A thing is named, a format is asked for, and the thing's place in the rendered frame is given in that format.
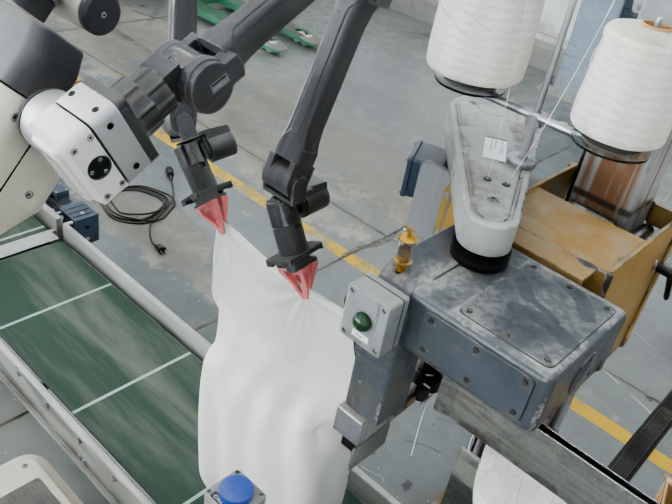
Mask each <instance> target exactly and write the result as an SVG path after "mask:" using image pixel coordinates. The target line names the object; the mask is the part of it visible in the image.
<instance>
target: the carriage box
mask: <svg viewBox="0 0 672 504"><path fill-rule="evenodd" d="M577 166H578V164H577V163H574V162H571V163H569V164H568V166H567V167H566V168H564V169H562V170H561V171H559V172H557V173H555V174H553V175H551V176H549V177H547V178H545V179H544V180H542V181H540V182H538V183H536V184H534V185H532V186H530V187H528V191H527V195H526V199H525V203H524V207H523V212H522V216H521V220H520V224H519V227H520V228H522V229H524V230H526V231H528V232H529V233H531V234H533V235H535V236H537V237H539V238H541V239H542V240H544V241H546V242H548V243H550V244H552V245H554V246H555V247H557V248H559V249H561V250H563V251H565V252H567V253H568V254H570V255H572V256H574V257H576V258H578V259H580V260H582V261H583V262H585V263H587V264H589V265H591V266H593V267H595V268H596V269H597V271H596V272H595V273H594V274H592V275H591V276H590V277H589V278H587V279H586V280H585V281H584V282H583V284H582V287H584V288H585V289H587V290H589V291H591V292H593V293H594V294H596V295H598V296H600V297H602V298H603V299H605V300H607V301H609V302H611V303H612V304H614V305H616V306H618V307H619V308H621V309H622V310H624V311H625V313H626V320H625V322H624V324H623V327H622V329H621V331H620V333H619V335H618V337H617V339H616V341H615V343H614V345H613V347H612V350H611V352H610V354H609V356H610V355H611V354H612V353H613V352H614V351H615V350H616V349H617V348H618V347H619V346H620V347H621V348H622V347H623V346H624V345H625V344H626V342H627V340H628V338H629V336H630V334H631V332H632V330H633V328H634V326H635V324H636V322H637V320H638V318H639V316H640V314H641V312H642V310H643V308H644V305H645V303H646V301H647V299H648V297H649V295H650V293H651V291H652V289H653V287H654V285H655V283H656V281H657V279H658V277H659V275H660V274H659V273H657V272H655V269H656V268H654V270H651V269H652V266H653V264H654V263H655V262H656V260H658V264H659V263H660V262H662V263H664V264H665V263H666V261H667V259H668V257H669V254H670V252H671V250H672V210H671V209H669V208H667V207H665V206H663V205H661V204H658V203H656V202H654V201H653V203H652V205H651V208H650V210H649V212H648V214H647V216H646V219H645V221H646V223H643V224H642V225H640V226H639V227H638V228H636V229H635V230H634V231H632V232H631V233H629V232H627V231H625V230H623V229H621V228H619V227H617V223H618V222H617V221H616V220H614V219H612V218H610V217H608V216H606V215H604V214H602V213H600V212H598V211H596V210H594V209H592V208H590V207H588V206H586V205H584V204H582V203H580V202H578V201H576V200H574V199H573V200H571V201H570V202H567V201H565V198H566V195H567V192H568V190H569V187H570V185H571V183H572V179H573V176H574V174H575V171H576V169H577ZM653 226H654V227H656V228H658V229H661V230H659V231H658V232H657V233H655V234H654V227H653ZM653 234H654V235H653ZM652 235H653V236H652ZM650 236H652V237H650ZM649 237H650V238H649ZM648 238H649V239H648ZM647 239H648V240H647ZM646 240H647V241H646ZM609 356H608V357H609Z"/></svg>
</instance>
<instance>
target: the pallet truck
mask: <svg viewBox="0 0 672 504"><path fill-rule="evenodd" d="M212 3H219V4H221V5H223V6H225V7H227V8H229V9H232V10H234V11H236V10H237V9H239V8H240V7H241V6H242V5H243V4H245V3H246V2H245V1H243V0H198V14H197V15H198V16H200V17H202V18H204V19H206V20H208V21H210V22H212V23H214V24H216V25H217V24H219V23H220V22H222V21H223V20H225V19H226V18H227V17H229V16H230V15H228V14H226V13H224V12H222V11H220V10H218V9H216V8H214V7H212V6H210V5H207V4H212ZM279 32H280V33H283V34H285V35H287V36H289V37H291V38H293V39H294V41H295V42H301V44H302V45H303V46H307V45H308V46H311V47H316V45H318V44H320V42H321V40H320V38H319V37H317V36H316V35H315V34H313V33H312V32H310V31H308V30H306V29H304V28H302V27H300V26H298V25H296V24H294V23H292V22H290V23H289V24H287V25H286V26H285V27H284V28H283V29H282V30H280V31H279ZM264 48H265V49H266V51H267V52H269V53H270V52H274V53H278V54H280V53H281V51H284V50H286V51H287V47H286V45H285V44H284V43H283V42H281V41H280V40H278V39H277V38H275V37H272V38H271V39H270V40H269V41H268V42H267V43H265V44H264V45H263V46H262V47H261V49H264Z"/></svg>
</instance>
